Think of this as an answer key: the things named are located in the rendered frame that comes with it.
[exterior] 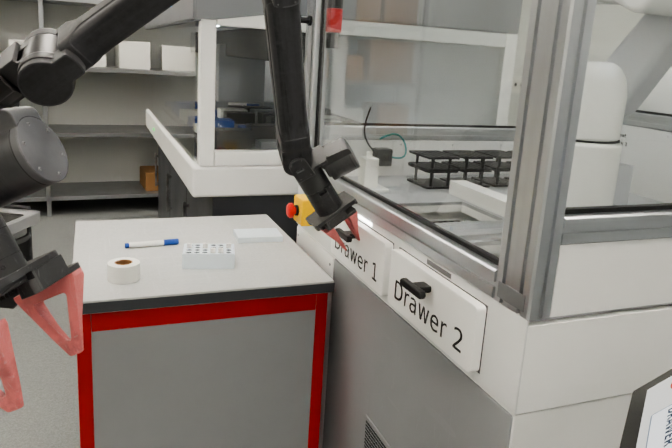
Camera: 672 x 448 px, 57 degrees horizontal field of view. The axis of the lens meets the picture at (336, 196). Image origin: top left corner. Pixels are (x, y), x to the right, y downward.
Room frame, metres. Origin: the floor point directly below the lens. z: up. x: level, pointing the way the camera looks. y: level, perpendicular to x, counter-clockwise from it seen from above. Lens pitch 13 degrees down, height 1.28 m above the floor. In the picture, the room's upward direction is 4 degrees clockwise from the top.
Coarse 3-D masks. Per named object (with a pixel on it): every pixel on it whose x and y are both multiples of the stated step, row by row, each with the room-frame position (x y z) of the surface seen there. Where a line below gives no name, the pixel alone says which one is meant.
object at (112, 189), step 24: (24, 0) 4.61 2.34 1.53; (48, 0) 4.42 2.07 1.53; (72, 0) 4.41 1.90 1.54; (96, 0) 4.48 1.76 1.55; (120, 72) 4.54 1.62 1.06; (144, 72) 4.61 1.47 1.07; (48, 192) 4.33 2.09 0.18; (72, 192) 4.51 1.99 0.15; (96, 192) 4.56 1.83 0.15; (120, 192) 4.60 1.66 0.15; (144, 192) 4.65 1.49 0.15; (48, 216) 4.32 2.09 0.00
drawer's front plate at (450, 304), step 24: (408, 264) 1.07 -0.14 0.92; (432, 288) 0.98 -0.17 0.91; (456, 288) 0.94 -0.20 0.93; (408, 312) 1.05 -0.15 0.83; (432, 312) 0.98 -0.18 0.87; (456, 312) 0.91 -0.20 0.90; (480, 312) 0.86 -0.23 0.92; (432, 336) 0.97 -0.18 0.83; (456, 336) 0.90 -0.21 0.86; (480, 336) 0.87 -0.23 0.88; (456, 360) 0.90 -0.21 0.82
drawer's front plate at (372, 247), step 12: (348, 228) 1.33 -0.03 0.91; (360, 228) 1.27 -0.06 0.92; (360, 240) 1.27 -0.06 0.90; (372, 240) 1.21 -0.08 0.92; (384, 240) 1.18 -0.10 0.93; (336, 252) 1.39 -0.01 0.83; (360, 252) 1.26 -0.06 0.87; (372, 252) 1.21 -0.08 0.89; (384, 252) 1.16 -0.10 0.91; (348, 264) 1.32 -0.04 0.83; (360, 264) 1.26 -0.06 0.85; (372, 264) 1.20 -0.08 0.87; (384, 264) 1.16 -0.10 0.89; (360, 276) 1.25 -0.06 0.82; (372, 276) 1.20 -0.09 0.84; (384, 276) 1.16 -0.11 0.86; (384, 288) 1.16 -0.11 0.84
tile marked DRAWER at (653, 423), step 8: (664, 408) 0.49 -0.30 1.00; (656, 416) 0.49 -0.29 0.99; (664, 416) 0.48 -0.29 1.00; (656, 424) 0.47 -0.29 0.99; (664, 424) 0.46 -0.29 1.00; (648, 432) 0.47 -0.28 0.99; (656, 432) 0.46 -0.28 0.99; (664, 432) 0.45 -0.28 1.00; (648, 440) 0.46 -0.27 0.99; (656, 440) 0.45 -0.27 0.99; (664, 440) 0.44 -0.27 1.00
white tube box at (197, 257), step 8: (184, 248) 1.44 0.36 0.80; (192, 248) 1.44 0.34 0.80; (200, 248) 1.45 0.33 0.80; (208, 248) 1.45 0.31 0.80; (216, 248) 1.45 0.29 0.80; (224, 248) 1.46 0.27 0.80; (232, 248) 1.46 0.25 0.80; (184, 256) 1.40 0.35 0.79; (192, 256) 1.40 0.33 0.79; (200, 256) 1.40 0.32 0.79; (208, 256) 1.41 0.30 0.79; (216, 256) 1.41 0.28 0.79; (224, 256) 1.41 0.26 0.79; (232, 256) 1.42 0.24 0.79; (184, 264) 1.40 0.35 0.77; (192, 264) 1.40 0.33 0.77; (200, 264) 1.40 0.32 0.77; (208, 264) 1.41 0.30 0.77; (216, 264) 1.41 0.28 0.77; (224, 264) 1.41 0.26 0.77; (232, 264) 1.42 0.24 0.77
